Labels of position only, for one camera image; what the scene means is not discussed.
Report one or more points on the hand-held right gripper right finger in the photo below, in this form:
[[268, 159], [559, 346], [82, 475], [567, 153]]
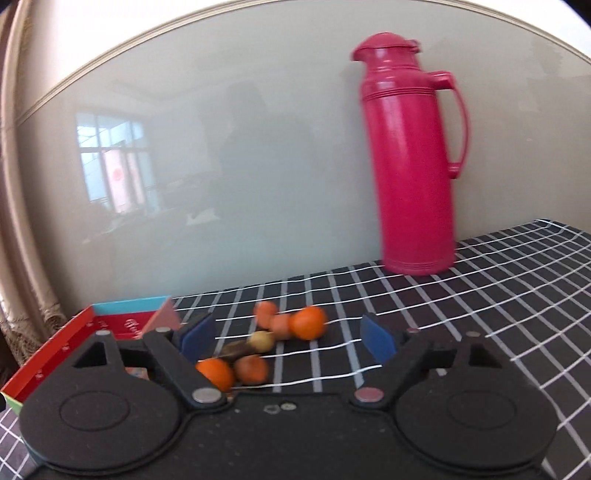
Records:
[[378, 339]]

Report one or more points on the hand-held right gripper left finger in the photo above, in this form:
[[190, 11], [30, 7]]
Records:
[[197, 337]]

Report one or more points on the dark brown fruit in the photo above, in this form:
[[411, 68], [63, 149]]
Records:
[[235, 350]]

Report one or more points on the round orange tangerine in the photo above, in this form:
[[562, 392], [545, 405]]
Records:
[[251, 369], [217, 373], [308, 323]]

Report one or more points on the small yellowish round fruit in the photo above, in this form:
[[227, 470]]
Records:
[[262, 340]]

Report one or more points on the orange-red cylindrical fruit piece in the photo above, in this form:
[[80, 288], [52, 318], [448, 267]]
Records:
[[266, 311], [280, 326]]

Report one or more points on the colourful cardboard box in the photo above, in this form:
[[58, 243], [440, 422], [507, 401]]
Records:
[[124, 323]]

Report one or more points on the black white checked tablecloth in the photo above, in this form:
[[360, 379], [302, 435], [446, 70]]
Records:
[[508, 300]]

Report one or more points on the red thermos jug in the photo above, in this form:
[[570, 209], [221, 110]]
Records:
[[411, 161]]

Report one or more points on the beige lace curtain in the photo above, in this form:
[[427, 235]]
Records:
[[18, 277]]

